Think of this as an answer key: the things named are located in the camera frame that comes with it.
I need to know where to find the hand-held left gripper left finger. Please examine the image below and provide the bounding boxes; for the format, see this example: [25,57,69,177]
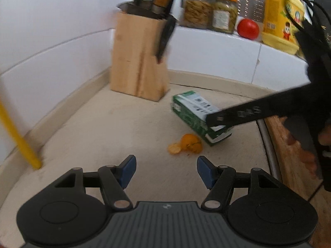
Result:
[48,155,137,211]

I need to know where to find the person's right hand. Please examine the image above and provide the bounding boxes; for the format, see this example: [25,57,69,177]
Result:
[319,124,331,146]

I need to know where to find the glass jar green pickles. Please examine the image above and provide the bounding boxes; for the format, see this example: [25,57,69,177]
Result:
[211,0,238,34]

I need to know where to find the wooden knife block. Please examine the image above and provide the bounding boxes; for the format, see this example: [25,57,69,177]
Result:
[111,10,170,102]

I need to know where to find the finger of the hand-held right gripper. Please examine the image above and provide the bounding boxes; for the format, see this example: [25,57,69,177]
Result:
[206,83,319,129]

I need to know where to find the black cable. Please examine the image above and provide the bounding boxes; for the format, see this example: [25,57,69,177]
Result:
[284,0,322,30]

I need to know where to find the black kitchen scissors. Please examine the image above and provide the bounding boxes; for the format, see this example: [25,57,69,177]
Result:
[156,15,177,64]

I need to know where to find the orange peel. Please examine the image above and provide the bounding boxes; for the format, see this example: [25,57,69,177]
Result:
[168,134,203,155]

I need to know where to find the green milk carton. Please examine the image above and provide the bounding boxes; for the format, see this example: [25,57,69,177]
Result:
[171,90,233,146]

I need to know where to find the yellow detergent bottle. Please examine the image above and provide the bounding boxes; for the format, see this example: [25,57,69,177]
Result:
[261,0,307,55]

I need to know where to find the yellow pipe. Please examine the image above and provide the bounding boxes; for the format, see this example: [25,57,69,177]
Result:
[0,83,42,170]

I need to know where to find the glass jar pale pickles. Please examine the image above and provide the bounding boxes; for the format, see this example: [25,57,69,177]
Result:
[182,0,213,29]

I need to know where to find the wooden cutting board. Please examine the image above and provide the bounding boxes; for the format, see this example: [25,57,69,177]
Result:
[265,116,331,248]

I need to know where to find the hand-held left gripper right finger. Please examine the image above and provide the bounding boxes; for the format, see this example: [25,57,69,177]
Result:
[197,156,285,211]

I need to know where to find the red tomato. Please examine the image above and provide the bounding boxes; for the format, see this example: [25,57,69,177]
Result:
[237,19,260,40]

